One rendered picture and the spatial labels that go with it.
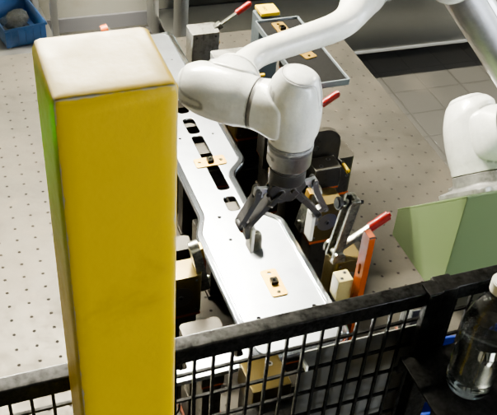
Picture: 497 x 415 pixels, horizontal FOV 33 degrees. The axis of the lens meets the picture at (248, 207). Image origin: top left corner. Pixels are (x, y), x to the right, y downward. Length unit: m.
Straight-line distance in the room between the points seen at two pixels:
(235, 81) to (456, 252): 0.91
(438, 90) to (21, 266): 2.82
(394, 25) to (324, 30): 2.95
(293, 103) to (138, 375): 0.79
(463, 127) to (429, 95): 2.21
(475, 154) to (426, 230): 0.24
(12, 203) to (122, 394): 1.75
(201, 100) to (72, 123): 0.98
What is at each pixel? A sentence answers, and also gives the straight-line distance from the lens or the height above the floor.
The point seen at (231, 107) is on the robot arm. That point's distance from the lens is 1.61.
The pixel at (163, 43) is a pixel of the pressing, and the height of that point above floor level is 1.00.
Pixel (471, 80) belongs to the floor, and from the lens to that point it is 4.80.
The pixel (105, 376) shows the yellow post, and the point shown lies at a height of 1.67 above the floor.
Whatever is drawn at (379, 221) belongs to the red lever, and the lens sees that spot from 1.91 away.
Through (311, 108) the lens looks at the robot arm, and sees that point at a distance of 1.57.
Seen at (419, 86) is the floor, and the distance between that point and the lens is 4.65.
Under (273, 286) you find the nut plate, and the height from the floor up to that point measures 1.00.
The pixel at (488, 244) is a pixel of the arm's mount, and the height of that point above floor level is 0.88.
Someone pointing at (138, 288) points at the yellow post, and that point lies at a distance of 0.79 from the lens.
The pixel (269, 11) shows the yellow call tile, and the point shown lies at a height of 1.16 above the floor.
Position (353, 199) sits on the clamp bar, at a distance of 1.83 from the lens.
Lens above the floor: 2.35
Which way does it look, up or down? 40 degrees down
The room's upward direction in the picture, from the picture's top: 5 degrees clockwise
